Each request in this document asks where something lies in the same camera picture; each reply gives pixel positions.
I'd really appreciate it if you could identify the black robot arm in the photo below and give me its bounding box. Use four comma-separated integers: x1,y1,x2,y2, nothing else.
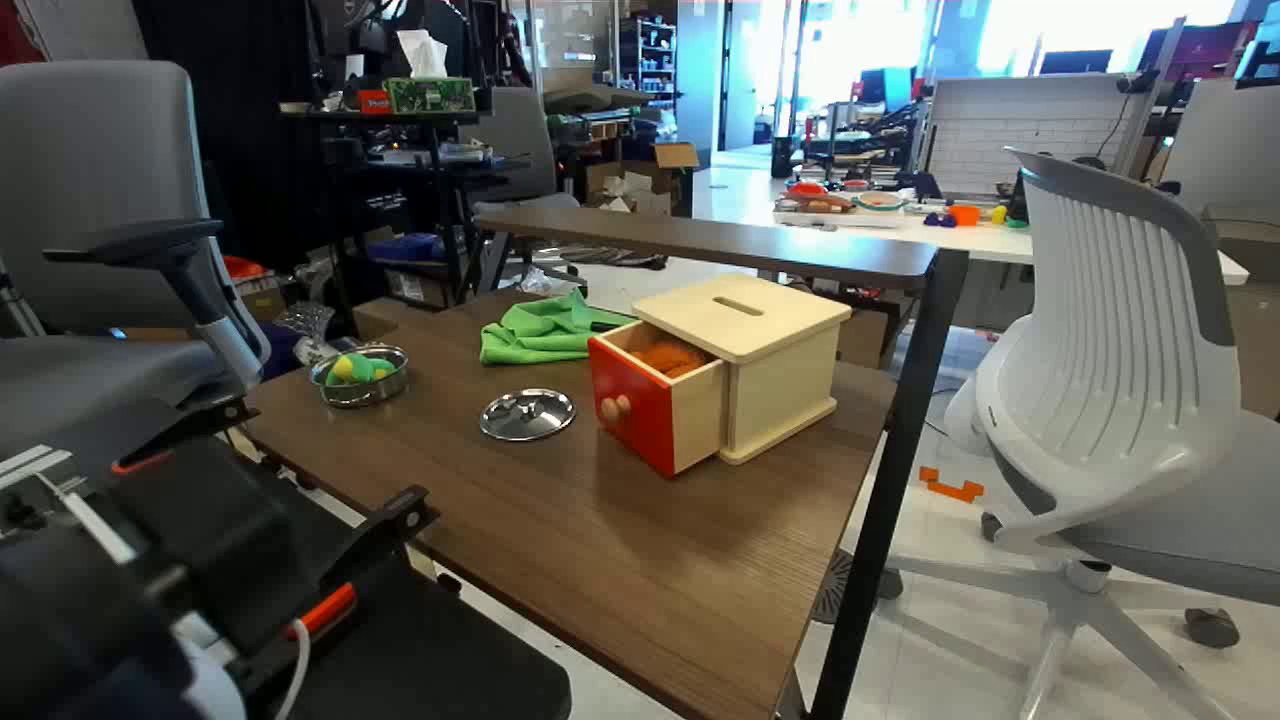
0,410,572,720

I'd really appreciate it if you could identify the long wooden back table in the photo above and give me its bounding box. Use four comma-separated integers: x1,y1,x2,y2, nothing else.
475,203,937,283

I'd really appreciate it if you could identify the green towel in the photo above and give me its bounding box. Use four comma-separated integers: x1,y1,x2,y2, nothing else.
480,293,630,367

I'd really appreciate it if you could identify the orange cloth in drawer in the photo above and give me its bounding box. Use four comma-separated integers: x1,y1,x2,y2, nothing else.
642,341,706,380

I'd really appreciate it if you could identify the white swivel office chair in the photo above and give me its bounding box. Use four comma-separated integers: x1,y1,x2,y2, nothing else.
890,151,1280,720

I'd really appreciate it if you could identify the wooden box with slot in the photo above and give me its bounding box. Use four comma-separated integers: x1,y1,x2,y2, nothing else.
636,278,854,465

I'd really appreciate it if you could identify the black table leg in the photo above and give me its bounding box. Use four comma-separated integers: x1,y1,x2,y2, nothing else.
807,252,969,720

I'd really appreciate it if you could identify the glass bowl with toys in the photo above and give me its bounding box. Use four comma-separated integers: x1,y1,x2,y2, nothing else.
310,344,410,410

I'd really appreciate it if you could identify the silver metal lid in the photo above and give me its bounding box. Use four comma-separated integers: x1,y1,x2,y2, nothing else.
480,389,578,445

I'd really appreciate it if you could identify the grey office chair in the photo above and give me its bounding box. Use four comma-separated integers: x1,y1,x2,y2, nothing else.
0,60,272,453

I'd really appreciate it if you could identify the orange plastic bracket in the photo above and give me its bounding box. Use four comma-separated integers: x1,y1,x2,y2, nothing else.
917,465,986,503

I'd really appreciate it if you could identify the black equipment shelf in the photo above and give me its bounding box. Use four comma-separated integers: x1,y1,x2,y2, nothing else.
279,31,513,306

